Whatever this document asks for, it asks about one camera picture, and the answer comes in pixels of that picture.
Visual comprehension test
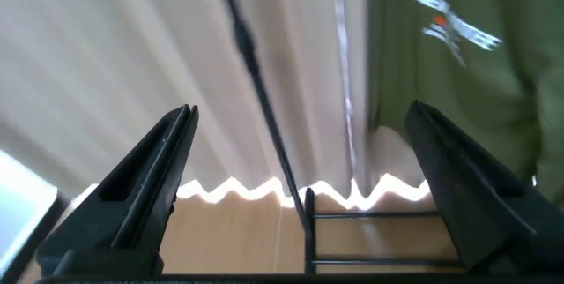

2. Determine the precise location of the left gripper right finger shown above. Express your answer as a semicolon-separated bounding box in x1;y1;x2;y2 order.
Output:
404;99;564;274

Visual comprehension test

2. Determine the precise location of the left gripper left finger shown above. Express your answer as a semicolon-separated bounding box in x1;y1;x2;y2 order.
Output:
36;103;200;277

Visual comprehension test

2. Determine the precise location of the green shirt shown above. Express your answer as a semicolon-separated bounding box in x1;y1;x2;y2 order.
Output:
367;0;564;209

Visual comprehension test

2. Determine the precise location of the black clothes rack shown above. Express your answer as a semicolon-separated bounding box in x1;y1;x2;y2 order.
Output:
214;0;464;275

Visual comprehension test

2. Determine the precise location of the beige curtain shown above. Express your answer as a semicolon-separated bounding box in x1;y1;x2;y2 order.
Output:
0;0;435;213

